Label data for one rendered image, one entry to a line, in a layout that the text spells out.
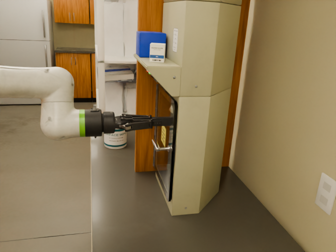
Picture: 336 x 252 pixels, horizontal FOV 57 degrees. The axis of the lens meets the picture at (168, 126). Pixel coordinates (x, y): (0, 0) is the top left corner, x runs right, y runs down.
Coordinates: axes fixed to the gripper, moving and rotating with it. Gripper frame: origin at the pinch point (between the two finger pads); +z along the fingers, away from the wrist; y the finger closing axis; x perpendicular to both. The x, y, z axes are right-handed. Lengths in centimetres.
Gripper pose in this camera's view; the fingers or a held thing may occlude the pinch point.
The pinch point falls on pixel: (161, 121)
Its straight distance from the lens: 110.8
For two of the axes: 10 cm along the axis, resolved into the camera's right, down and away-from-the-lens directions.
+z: 9.7, -0.3, 2.4
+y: -2.3, -3.4, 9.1
